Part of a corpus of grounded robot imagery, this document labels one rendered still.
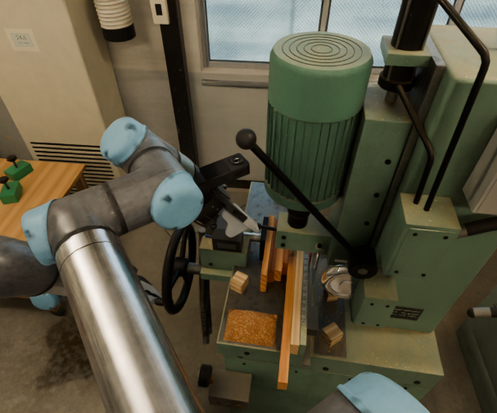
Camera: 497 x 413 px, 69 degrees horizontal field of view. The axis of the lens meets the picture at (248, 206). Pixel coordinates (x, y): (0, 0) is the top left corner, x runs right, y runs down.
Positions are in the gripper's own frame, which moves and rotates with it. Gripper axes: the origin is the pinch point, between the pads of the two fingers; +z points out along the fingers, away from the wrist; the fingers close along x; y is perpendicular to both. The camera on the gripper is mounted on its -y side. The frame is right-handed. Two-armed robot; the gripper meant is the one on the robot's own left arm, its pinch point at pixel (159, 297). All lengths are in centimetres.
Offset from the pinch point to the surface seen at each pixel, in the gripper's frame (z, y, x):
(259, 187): 14.9, -28.6, -37.8
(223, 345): 13.4, -28.0, 19.4
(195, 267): 4.7, -14.7, -6.3
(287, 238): 17, -47, -4
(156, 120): -31, 41, -129
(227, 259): 9.1, -28.8, -3.7
